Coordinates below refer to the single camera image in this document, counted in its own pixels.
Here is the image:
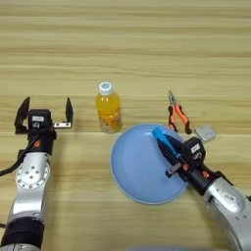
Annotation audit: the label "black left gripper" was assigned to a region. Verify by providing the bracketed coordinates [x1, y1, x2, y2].
[14, 96, 75, 156]

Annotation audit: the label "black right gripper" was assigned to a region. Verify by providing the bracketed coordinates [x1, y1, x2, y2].
[157, 132, 229, 197]

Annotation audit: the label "blue rectangular bar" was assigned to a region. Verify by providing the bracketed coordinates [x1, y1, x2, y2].
[151, 125, 180, 158]

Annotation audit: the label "small silver square block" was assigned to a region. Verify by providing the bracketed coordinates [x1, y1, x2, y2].
[194, 125, 218, 142]

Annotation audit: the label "orange juice bottle white cap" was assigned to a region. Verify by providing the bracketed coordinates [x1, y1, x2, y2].
[95, 81, 123, 134]

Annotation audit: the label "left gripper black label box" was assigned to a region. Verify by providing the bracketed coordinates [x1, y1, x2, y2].
[27, 109, 53, 131]

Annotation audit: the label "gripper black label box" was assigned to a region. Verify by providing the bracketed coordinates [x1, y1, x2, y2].
[27, 109, 53, 131]
[180, 136, 207, 163]

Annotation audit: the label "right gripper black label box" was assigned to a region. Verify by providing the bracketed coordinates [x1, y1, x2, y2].
[180, 136, 207, 163]

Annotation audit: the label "round blue plate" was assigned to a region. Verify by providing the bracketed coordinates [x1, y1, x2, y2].
[110, 123, 194, 205]

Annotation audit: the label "orange black handled pliers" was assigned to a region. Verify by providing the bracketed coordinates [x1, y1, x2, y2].
[167, 90, 193, 135]

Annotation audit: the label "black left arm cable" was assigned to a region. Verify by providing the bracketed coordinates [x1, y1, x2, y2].
[0, 133, 40, 177]

